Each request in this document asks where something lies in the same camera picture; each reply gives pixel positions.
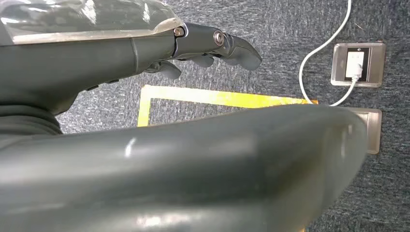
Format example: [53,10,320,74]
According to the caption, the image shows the yellow floor tape marking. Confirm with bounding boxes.
[137,84,320,128]

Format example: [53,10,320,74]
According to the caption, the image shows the ribbed grey left arm sleeve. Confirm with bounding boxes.
[0,104,63,142]

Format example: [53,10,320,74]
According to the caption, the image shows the closed steel floor socket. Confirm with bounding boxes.
[344,107,383,155]

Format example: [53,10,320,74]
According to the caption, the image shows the white plug adapter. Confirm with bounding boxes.
[345,51,366,81]

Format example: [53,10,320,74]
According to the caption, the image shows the steel floor socket with plug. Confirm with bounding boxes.
[330,42,387,88]

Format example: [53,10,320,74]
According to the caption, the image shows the white power cable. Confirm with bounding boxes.
[298,0,358,107]

